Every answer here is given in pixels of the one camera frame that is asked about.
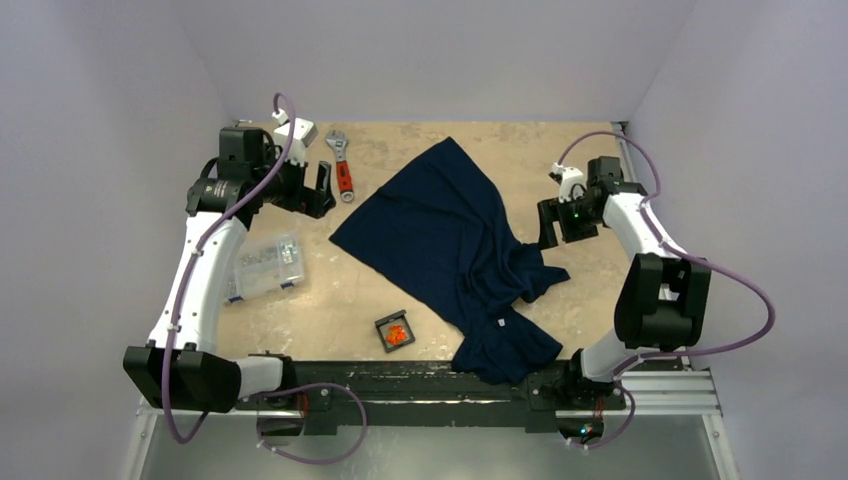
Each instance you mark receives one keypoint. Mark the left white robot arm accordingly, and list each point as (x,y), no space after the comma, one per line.
(178,366)

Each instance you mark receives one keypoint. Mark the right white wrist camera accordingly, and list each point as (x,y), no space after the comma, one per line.
(571,182)

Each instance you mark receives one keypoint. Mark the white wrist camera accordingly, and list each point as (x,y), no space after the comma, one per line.
(302,131)
(571,182)

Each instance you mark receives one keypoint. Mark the red handled adjustable wrench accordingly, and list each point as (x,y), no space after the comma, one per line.
(337,141)

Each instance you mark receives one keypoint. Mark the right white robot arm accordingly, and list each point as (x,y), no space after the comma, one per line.
(662,303)

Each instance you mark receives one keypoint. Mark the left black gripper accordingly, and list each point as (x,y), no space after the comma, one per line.
(310,202)

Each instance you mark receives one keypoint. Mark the aluminium frame rail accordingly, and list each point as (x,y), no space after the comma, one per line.
(647,392)

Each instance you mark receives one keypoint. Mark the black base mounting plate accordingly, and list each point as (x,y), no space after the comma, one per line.
(430,394)

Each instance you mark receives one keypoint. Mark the clear plastic parts box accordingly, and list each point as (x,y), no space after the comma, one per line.
(263,266)

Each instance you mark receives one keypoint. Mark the orange glitter leaf brooch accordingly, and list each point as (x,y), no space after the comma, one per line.
(396,335)

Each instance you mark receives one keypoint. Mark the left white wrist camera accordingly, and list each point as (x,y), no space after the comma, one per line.
(302,131)

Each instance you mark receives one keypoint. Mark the navy blue t-shirt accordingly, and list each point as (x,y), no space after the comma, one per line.
(438,230)

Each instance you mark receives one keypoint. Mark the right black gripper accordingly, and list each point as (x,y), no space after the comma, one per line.
(562,221)

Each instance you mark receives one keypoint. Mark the small black square tray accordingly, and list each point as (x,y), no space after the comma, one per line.
(384,323)

